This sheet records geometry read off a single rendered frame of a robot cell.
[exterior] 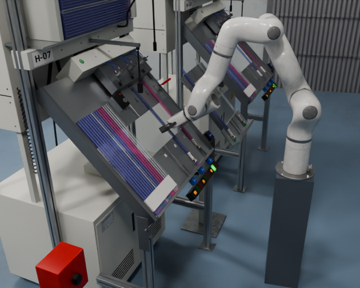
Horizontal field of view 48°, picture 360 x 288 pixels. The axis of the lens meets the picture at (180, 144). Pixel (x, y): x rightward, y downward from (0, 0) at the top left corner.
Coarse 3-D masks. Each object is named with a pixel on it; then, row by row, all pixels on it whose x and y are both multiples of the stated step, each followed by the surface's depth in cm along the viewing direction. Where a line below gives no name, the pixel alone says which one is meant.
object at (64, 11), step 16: (64, 0) 160; (80, 0) 168; (96, 0) 178; (112, 0) 189; (128, 0) 201; (64, 16) 161; (80, 16) 170; (96, 16) 180; (112, 16) 191; (64, 32) 164; (80, 32) 172
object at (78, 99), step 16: (64, 80) 174; (80, 80) 181; (96, 80) 188; (144, 80) 213; (64, 96) 169; (80, 96) 176; (96, 96) 182; (112, 96) 190; (128, 96) 198; (144, 96) 206; (160, 96) 216; (80, 112) 171; (128, 112) 191; (144, 112) 200
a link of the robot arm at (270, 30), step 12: (228, 24) 170; (240, 24) 169; (252, 24) 166; (264, 24) 162; (276, 24) 161; (228, 36) 170; (240, 36) 170; (252, 36) 167; (264, 36) 164; (276, 36) 162; (216, 48) 175; (228, 48) 173
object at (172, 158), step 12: (180, 132) 211; (192, 132) 218; (168, 144) 199; (192, 144) 213; (204, 144) 220; (156, 156) 189; (168, 156) 194; (180, 156) 201; (204, 156) 214; (168, 168) 190; (180, 168) 195; (192, 168) 202; (180, 180) 191
